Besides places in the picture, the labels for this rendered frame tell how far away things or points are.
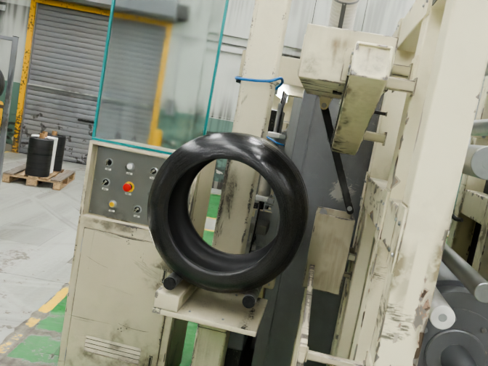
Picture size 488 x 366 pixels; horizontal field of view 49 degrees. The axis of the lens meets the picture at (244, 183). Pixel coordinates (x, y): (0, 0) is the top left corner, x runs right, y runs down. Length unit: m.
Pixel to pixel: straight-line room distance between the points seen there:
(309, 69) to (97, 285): 1.68
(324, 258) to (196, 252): 0.49
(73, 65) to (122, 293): 8.98
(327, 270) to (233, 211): 0.44
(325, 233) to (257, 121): 0.51
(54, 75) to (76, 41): 0.80
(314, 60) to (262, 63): 0.66
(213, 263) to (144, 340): 0.80
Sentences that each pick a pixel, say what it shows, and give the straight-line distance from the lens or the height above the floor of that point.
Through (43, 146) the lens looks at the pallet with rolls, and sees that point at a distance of 8.16.
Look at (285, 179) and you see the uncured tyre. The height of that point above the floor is 1.33.
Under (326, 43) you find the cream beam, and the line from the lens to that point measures 1.49.
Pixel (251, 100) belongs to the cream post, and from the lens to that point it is 2.11.
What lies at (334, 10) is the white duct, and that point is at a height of 2.05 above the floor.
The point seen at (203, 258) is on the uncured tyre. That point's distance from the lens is 2.08.
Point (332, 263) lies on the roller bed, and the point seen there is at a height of 1.02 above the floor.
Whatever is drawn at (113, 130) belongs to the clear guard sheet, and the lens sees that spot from 2.63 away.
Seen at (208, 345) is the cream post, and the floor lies 0.55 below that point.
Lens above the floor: 1.50
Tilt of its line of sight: 7 degrees down
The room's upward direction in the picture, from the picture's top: 10 degrees clockwise
